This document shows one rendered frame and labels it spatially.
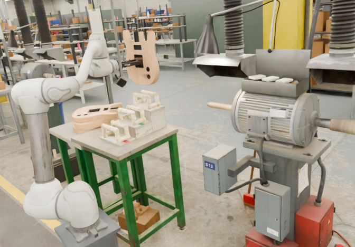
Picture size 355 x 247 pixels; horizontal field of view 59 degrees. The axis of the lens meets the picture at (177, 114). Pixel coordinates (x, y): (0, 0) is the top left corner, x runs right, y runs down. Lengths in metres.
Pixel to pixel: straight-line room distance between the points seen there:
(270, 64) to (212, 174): 0.63
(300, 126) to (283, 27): 1.18
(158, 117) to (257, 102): 1.02
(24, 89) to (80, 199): 0.63
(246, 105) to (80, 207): 1.00
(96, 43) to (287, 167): 1.37
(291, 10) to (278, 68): 0.89
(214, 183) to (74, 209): 0.73
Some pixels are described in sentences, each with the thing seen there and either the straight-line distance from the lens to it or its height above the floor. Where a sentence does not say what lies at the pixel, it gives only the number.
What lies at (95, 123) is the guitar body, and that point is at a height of 0.98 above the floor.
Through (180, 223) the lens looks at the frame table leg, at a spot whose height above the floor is 0.08.
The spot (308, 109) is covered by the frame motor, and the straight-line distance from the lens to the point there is 1.52.
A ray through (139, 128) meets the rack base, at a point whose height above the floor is 1.00.
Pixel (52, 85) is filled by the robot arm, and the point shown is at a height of 1.50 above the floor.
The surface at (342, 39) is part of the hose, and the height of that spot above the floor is 1.62.
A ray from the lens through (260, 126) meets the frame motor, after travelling 1.54.
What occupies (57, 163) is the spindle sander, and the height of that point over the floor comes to 0.24.
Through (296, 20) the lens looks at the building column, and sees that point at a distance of 2.47.
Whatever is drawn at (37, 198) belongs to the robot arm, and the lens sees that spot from 1.84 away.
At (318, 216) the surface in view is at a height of 0.79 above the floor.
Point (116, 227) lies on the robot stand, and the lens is 1.85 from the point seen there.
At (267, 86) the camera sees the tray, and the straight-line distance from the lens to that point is 1.54.
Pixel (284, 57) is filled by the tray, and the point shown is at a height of 1.53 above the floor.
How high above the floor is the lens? 1.80
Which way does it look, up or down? 18 degrees down
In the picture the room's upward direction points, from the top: 6 degrees counter-clockwise
